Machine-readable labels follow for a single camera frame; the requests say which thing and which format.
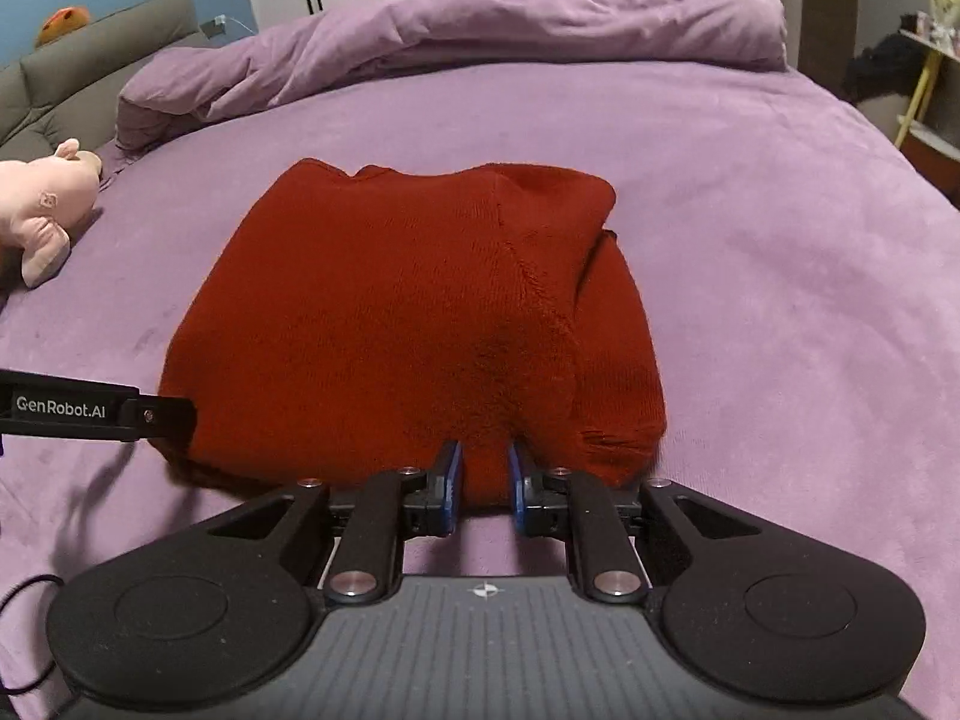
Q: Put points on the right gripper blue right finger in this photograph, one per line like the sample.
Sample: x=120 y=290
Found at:
x=577 y=509

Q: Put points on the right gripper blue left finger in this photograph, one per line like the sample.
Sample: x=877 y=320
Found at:
x=373 y=525

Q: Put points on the red knit cardigan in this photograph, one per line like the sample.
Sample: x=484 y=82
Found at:
x=355 y=323

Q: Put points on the black clothes pile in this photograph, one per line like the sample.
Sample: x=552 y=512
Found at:
x=892 y=66

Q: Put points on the pink plush pig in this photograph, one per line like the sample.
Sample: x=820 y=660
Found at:
x=42 y=201

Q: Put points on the grey upholstered headboard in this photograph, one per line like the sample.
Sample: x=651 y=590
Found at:
x=69 y=88

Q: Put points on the purple bed sheet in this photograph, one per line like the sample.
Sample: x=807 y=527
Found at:
x=800 y=278

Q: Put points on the orange plush toy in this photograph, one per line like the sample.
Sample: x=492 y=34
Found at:
x=62 y=22

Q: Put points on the purple duvet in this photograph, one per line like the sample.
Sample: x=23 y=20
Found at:
x=183 y=89

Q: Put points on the yellow legged side table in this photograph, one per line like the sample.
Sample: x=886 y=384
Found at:
x=932 y=155

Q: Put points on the white charger with cable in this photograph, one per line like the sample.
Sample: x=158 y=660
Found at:
x=220 y=25

